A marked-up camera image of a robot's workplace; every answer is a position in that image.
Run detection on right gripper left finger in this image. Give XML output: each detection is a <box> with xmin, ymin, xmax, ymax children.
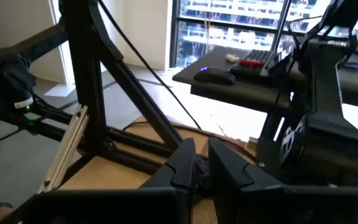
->
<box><xmin>9</xmin><ymin>138</ymin><xmax>197</xmax><ymax>224</ymax></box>

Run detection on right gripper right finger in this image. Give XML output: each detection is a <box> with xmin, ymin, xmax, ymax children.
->
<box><xmin>208</xmin><ymin>138</ymin><xmax>358</xmax><ymax>224</ymax></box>

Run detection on dark grey side desk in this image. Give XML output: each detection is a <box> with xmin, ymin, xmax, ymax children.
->
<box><xmin>172</xmin><ymin>40</ymin><xmax>358</xmax><ymax>114</ymax></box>

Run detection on black computer mouse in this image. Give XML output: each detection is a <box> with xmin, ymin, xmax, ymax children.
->
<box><xmin>193</xmin><ymin>67</ymin><xmax>237</xmax><ymax>86</ymax></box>

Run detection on small red object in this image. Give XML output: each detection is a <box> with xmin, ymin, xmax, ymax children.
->
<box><xmin>239</xmin><ymin>58</ymin><xmax>265</xmax><ymax>68</ymax></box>

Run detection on black keyboard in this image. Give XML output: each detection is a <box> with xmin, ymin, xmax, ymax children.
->
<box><xmin>230</xmin><ymin>49</ymin><xmax>279</xmax><ymax>78</ymax></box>

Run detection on large window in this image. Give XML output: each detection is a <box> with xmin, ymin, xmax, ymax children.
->
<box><xmin>169</xmin><ymin>0</ymin><xmax>358</xmax><ymax>68</ymax></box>

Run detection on black device with green light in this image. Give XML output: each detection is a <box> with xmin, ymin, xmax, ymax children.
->
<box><xmin>0</xmin><ymin>54</ymin><xmax>42</xmax><ymax>124</ymax></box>

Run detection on dark brown power cable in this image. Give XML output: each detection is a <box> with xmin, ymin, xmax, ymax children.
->
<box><xmin>122</xmin><ymin>120</ymin><xmax>257</xmax><ymax>162</ymax></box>

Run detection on thin black hanging cable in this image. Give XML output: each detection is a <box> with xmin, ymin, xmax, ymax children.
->
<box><xmin>97</xmin><ymin>0</ymin><xmax>203</xmax><ymax>130</ymax></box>

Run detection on silver aluminium bracket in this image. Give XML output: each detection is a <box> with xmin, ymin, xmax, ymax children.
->
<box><xmin>37</xmin><ymin>104</ymin><xmax>89</xmax><ymax>194</ymax></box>

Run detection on black aluminium table frame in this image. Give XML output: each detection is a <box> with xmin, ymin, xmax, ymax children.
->
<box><xmin>0</xmin><ymin>0</ymin><xmax>198</xmax><ymax>175</ymax></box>

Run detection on blue-handled scissors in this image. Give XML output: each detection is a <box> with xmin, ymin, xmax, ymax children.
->
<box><xmin>342</xmin><ymin>60</ymin><xmax>358</xmax><ymax>71</ymax></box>

